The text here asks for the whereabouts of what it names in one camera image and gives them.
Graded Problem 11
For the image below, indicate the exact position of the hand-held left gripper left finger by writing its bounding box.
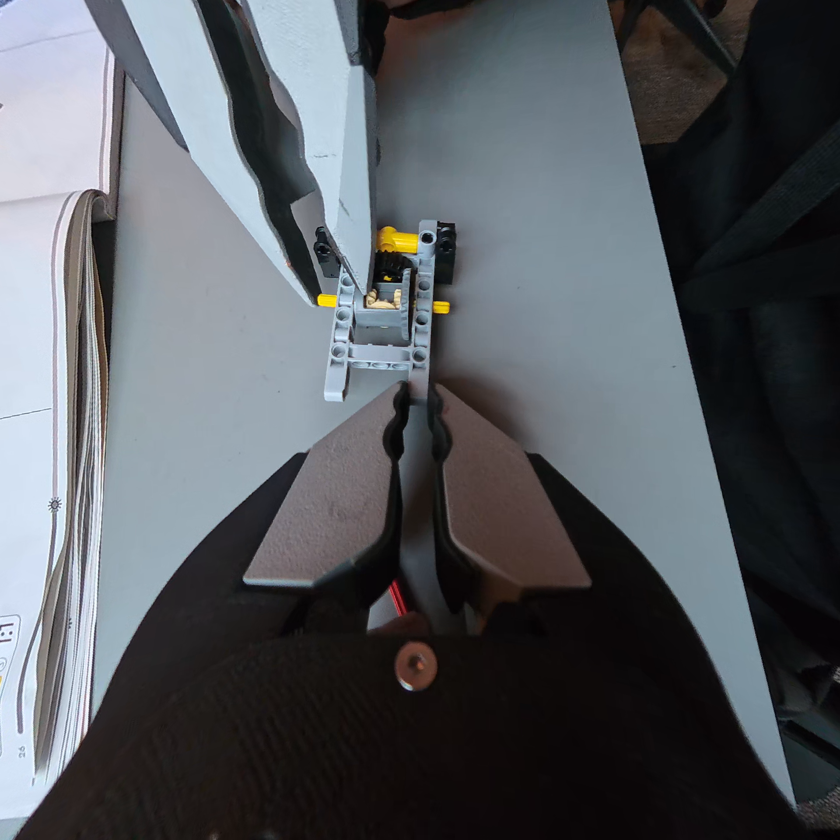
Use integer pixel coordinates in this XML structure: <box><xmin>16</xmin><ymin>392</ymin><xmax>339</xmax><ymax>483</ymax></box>
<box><xmin>243</xmin><ymin>382</ymin><xmax>410</xmax><ymax>601</ymax></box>

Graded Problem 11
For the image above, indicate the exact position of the black office chair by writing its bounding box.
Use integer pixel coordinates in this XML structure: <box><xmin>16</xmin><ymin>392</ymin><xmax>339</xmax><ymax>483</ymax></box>
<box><xmin>613</xmin><ymin>0</ymin><xmax>739</xmax><ymax>76</ymax></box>

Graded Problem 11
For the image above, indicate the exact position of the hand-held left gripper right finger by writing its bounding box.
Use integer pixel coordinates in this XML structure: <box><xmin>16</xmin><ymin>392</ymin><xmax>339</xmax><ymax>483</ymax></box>
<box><xmin>428</xmin><ymin>384</ymin><xmax>593</xmax><ymax>613</ymax></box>

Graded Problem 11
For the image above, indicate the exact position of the lego instruction booklet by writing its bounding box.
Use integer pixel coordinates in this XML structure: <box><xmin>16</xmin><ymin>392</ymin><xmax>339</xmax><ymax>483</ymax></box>
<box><xmin>0</xmin><ymin>0</ymin><xmax>126</xmax><ymax>788</ymax></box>

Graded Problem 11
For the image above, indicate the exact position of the grey lego differential housing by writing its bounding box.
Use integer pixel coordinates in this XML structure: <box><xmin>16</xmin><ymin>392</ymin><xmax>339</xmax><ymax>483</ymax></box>
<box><xmin>354</xmin><ymin>262</ymin><xmax>421</xmax><ymax>345</ymax></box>

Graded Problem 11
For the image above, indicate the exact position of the grey lego frame assembly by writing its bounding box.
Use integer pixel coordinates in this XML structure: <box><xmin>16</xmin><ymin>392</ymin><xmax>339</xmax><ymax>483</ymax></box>
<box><xmin>312</xmin><ymin>220</ymin><xmax>459</xmax><ymax>403</ymax></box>

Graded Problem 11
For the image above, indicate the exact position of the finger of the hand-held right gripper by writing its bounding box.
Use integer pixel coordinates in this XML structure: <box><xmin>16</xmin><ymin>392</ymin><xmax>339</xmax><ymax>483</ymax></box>
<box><xmin>245</xmin><ymin>0</ymin><xmax>382</xmax><ymax>298</ymax></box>
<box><xmin>120</xmin><ymin>0</ymin><xmax>324</xmax><ymax>309</ymax></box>

